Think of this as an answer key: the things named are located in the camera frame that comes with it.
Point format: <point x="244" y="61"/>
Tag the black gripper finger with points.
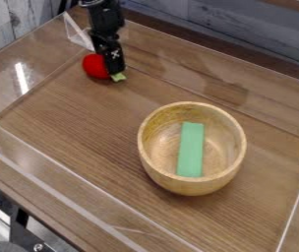
<point x="109" y="47"/>

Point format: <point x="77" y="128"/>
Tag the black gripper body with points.
<point x="106" y="16"/>

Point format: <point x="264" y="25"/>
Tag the red plush strawberry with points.
<point x="95" y="68"/>

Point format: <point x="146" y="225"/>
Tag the light wooden bowl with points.
<point x="225" y="147"/>

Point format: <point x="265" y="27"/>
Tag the green rectangular block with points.
<point x="192" y="150"/>

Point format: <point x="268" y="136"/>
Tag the clear acrylic corner bracket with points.
<point x="77" y="35"/>

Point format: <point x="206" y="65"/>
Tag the clear acrylic tray wall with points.
<point x="87" y="215"/>

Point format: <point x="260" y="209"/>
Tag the black metal table frame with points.
<point x="22" y="236"/>

